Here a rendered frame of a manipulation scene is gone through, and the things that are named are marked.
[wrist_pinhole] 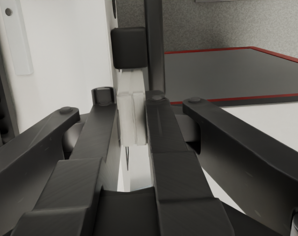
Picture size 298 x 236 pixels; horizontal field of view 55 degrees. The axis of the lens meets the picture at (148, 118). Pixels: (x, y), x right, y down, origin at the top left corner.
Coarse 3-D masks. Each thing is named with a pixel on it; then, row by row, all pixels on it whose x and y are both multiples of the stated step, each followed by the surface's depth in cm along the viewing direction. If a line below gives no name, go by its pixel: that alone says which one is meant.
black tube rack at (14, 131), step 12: (0, 60) 24; (0, 72) 24; (0, 84) 24; (0, 96) 25; (0, 108) 25; (12, 108) 25; (0, 120) 25; (12, 120) 25; (0, 132) 26; (12, 132) 25
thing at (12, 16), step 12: (0, 0) 24; (12, 0) 24; (12, 12) 24; (12, 24) 24; (24, 24) 25; (12, 36) 25; (24, 36) 25; (12, 48) 25; (24, 48) 25; (12, 60) 26; (24, 60) 26; (24, 72) 26
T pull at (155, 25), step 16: (144, 0) 19; (160, 0) 18; (160, 16) 19; (112, 32) 19; (128, 32) 19; (144, 32) 19; (160, 32) 19; (112, 48) 20; (128, 48) 19; (144, 48) 19; (160, 48) 19; (128, 64) 20; (144, 64) 20; (160, 64) 20; (160, 80) 20
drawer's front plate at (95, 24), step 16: (80, 0) 17; (96, 0) 17; (80, 16) 17; (96, 16) 17; (112, 16) 22; (80, 32) 17; (96, 32) 17; (96, 48) 18; (96, 64) 18; (112, 64) 19; (96, 80) 18; (112, 80) 18; (128, 176) 28
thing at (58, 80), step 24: (24, 0) 25; (48, 0) 25; (72, 0) 25; (0, 24) 26; (48, 24) 26; (72, 24) 26; (0, 48) 26; (48, 48) 26; (72, 48) 26; (48, 72) 27; (72, 72) 27; (24, 96) 28; (48, 96) 28; (72, 96) 28; (24, 120) 29
